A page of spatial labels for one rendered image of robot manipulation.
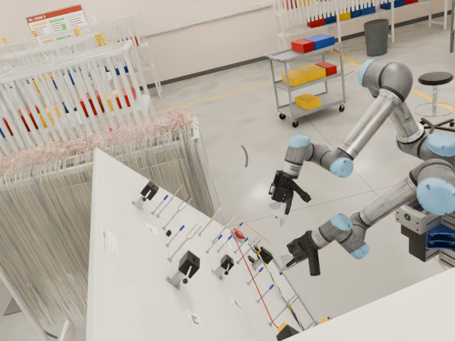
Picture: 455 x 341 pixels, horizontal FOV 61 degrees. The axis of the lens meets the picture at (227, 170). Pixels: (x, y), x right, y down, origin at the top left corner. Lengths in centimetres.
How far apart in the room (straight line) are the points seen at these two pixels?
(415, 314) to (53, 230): 212
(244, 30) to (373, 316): 923
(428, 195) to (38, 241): 201
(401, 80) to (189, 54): 821
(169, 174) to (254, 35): 771
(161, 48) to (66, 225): 750
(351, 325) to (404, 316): 6
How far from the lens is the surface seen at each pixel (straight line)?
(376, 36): 836
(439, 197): 137
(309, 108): 562
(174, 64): 956
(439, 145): 180
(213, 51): 954
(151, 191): 128
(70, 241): 247
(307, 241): 162
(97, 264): 93
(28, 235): 246
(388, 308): 48
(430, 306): 48
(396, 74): 156
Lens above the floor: 221
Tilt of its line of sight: 28 degrees down
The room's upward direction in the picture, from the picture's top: 14 degrees counter-clockwise
